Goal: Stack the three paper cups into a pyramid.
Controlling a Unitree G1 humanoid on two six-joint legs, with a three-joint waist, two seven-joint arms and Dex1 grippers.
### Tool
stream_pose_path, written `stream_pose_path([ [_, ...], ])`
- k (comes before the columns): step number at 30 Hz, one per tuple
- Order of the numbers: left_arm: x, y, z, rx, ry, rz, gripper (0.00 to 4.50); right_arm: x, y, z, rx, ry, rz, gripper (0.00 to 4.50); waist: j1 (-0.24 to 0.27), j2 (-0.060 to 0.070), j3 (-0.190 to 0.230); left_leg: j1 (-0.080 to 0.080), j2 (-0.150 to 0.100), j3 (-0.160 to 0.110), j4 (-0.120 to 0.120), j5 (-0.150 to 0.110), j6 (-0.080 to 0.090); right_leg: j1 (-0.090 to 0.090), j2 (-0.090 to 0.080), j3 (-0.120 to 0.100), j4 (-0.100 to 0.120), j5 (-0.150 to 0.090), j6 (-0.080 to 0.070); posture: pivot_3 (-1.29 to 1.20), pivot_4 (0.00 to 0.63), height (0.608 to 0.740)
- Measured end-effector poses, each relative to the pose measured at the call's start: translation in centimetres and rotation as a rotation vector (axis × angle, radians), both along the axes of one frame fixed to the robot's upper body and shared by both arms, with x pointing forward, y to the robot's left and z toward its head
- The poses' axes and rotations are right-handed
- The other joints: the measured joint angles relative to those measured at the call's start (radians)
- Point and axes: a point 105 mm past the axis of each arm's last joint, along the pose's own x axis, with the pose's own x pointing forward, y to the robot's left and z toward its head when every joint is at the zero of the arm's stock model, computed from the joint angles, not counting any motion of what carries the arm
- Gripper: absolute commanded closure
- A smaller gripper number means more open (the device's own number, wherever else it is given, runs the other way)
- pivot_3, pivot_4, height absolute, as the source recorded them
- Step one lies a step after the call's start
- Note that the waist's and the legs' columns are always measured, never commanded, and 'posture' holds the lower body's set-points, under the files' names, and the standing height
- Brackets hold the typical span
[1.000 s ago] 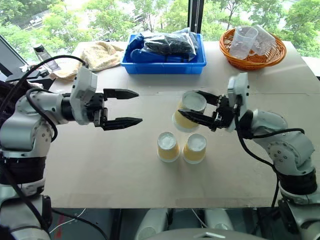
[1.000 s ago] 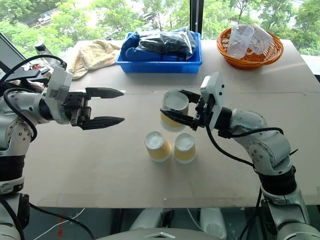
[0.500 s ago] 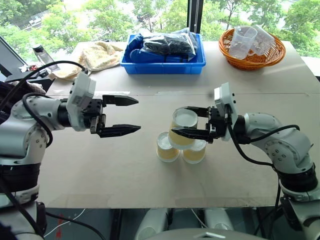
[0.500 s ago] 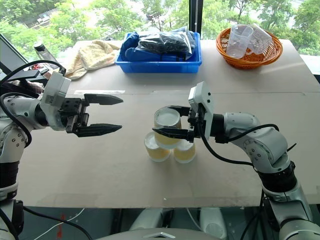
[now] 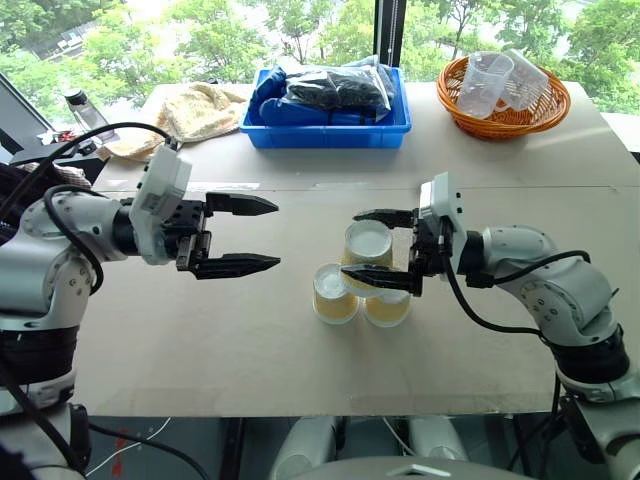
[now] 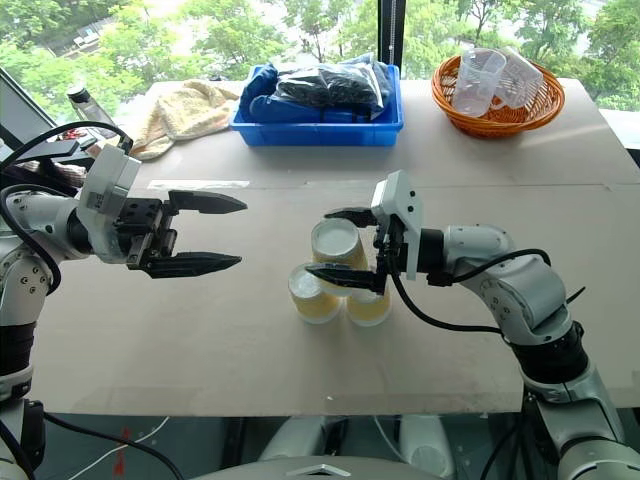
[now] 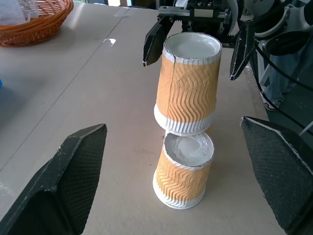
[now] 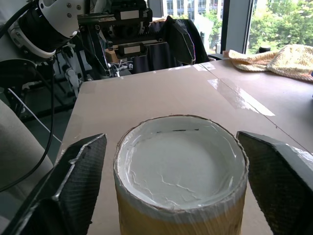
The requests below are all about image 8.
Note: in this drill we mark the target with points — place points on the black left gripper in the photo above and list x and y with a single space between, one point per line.
127 27

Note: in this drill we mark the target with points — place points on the yellow paper cup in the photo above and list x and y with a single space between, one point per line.
181 171

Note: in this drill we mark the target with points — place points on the long clear tape strip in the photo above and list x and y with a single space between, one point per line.
239 96

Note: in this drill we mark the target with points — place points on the yellow knitted cloth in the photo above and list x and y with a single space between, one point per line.
288 61

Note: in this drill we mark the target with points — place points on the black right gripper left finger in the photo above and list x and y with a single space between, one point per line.
73 186

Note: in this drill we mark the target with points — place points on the pale robot body shell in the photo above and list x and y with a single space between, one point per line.
17 142

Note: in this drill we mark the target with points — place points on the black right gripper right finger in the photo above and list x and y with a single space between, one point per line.
281 186

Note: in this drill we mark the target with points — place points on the short clear tape strip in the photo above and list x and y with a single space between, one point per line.
204 66

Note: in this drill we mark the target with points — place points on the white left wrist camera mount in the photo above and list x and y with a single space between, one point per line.
58 14

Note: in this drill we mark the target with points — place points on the small brown cardboard box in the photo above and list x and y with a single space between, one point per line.
111 55

